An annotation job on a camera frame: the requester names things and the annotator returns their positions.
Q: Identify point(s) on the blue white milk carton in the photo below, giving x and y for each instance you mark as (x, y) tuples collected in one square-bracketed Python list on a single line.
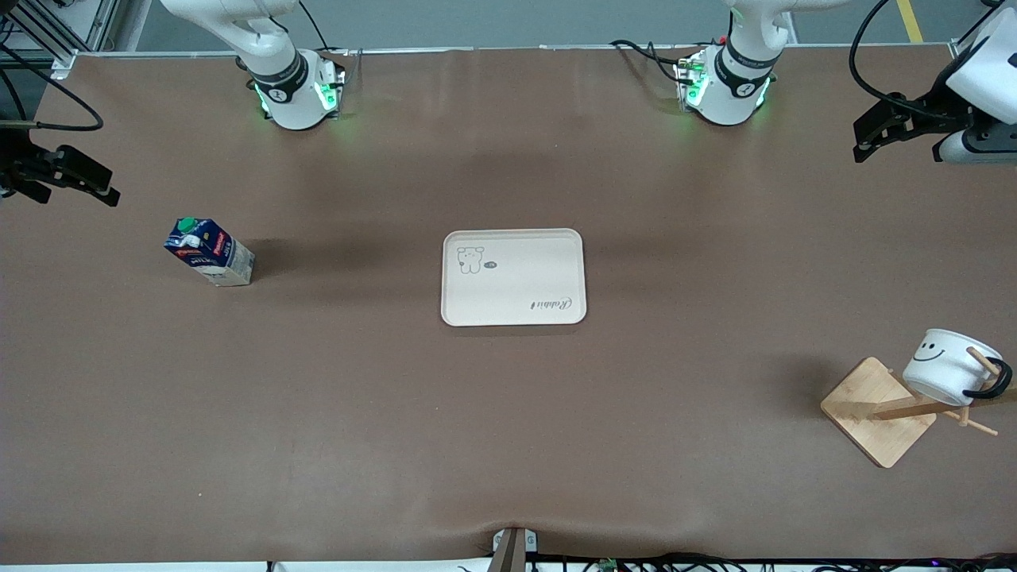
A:
[(210, 254)]

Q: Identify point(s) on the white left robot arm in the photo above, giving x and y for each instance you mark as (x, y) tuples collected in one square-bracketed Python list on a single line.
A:
[(735, 95)]

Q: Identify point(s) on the wooden cup rack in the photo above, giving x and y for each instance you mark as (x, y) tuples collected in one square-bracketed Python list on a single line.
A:
[(874, 413)]

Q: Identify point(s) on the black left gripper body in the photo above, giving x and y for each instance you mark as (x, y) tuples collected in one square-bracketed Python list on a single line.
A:
[(934, 109)]

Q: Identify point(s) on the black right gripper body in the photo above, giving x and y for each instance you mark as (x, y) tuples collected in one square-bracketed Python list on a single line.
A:
[(11, 161)]

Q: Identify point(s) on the grey aluminium frame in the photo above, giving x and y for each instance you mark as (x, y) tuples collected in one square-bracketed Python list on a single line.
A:
[(87, 24)]

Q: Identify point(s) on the cream plastic tray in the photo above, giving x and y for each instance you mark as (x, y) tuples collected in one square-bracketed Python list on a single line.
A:
[(532, 278)]

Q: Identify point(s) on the white smiley mug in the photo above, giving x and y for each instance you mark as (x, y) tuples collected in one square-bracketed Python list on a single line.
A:
[(941, 369)]

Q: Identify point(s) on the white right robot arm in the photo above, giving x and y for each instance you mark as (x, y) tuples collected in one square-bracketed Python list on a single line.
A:
[(286, 95)]

